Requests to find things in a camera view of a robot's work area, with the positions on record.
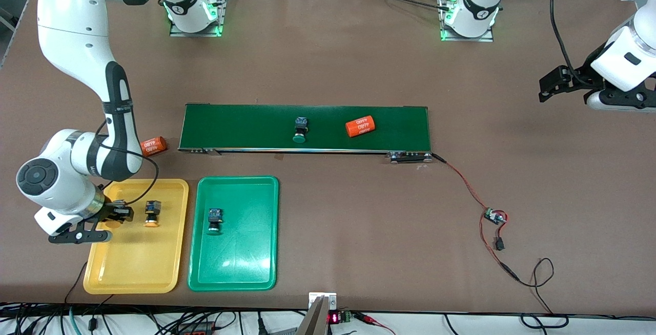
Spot orange printed cylinder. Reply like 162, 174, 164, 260
345, 115, 377, 138
141, 136, 168, 157

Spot green mushroom push button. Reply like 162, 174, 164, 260
207, 208, 224, 235
292, 116, 309, 144

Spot yellow plastic tray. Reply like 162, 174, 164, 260
83, 178, 190, 295

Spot green plastic tray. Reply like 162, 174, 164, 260
188, 175, 280, 292

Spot orange power strip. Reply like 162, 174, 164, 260
177, 321, 217, 335

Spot green conveyor belt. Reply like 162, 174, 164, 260
178, 103, 435, 164

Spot grey metal bar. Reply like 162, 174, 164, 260
296, 297, 329, 335

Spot red clip leads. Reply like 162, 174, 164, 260
354, 312, 398, 335

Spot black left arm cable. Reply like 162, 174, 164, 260
549, 0, 590, 87

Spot black cable by tray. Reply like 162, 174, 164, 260
64, 262, 89, 306

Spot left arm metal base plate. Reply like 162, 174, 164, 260
440, 0, 495, 43

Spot red and black wire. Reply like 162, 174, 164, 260
432, 153, 522, 282

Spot thin black cable loop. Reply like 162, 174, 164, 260
515, 257, 569, 329

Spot silver metal bracket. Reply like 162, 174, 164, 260
308, 292, 338, 310

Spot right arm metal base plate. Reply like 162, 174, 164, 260
169, 0, 229, 37

